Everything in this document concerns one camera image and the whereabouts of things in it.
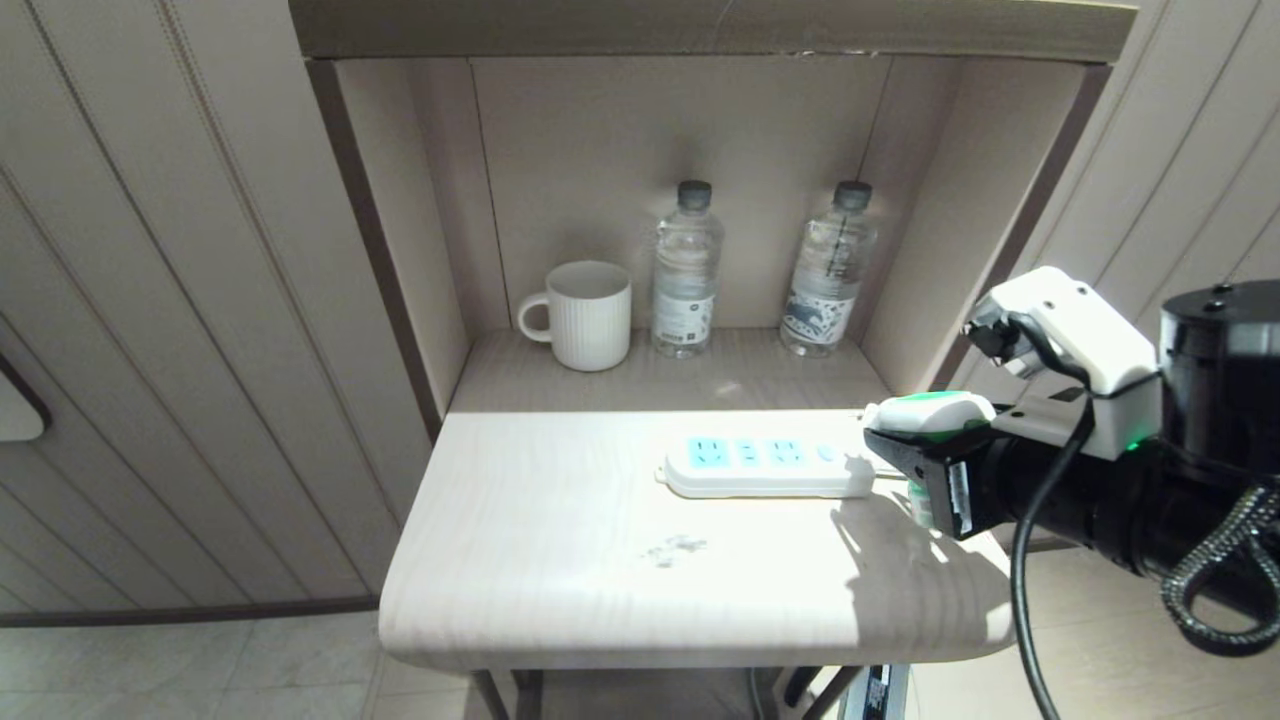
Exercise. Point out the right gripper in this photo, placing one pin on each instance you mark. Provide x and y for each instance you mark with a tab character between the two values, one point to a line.
1060	490

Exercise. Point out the white green mosquito repellent device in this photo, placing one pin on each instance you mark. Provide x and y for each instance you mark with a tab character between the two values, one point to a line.
930	410

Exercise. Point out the white power strip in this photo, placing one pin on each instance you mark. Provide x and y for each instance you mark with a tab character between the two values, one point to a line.
760	475

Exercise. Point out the clear water bottle patterned label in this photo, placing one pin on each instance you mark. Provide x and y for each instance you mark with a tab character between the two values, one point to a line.
825	280

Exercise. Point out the clear water bottle white label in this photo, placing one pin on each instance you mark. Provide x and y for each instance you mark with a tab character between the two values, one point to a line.
685	270

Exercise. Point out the light wood table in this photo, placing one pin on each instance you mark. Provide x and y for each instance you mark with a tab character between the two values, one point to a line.
600	560

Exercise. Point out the white ribbed mug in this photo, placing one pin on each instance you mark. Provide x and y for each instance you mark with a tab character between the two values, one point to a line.
590	320

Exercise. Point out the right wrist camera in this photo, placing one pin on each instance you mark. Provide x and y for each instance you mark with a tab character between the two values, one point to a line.
1085	335

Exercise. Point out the beige wooden wall niche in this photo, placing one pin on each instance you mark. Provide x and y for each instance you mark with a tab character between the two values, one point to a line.
600	160

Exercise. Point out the white rounded wall fixture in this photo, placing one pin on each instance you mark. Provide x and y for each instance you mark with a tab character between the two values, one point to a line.
15	410

